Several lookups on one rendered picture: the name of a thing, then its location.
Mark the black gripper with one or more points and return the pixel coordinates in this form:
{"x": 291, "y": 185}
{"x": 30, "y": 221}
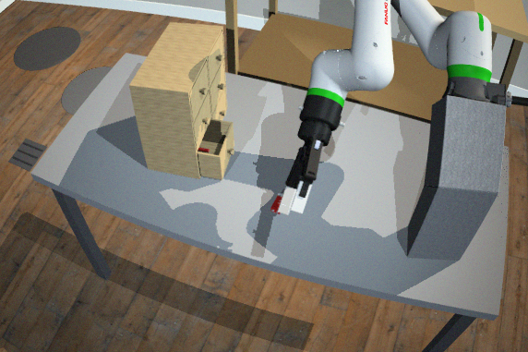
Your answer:
{"x": 315, "y": 136}

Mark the red 9v battery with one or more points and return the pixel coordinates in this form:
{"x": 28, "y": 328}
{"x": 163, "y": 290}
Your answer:
{"x": 275, "y": 205}

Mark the small wooden chest of drawers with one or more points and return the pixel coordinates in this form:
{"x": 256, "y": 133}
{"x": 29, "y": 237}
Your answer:
{"x": 160, "y": 95}

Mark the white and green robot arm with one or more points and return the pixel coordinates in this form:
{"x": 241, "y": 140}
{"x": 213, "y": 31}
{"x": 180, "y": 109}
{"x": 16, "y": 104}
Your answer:
{"x": 461, "y": 45}

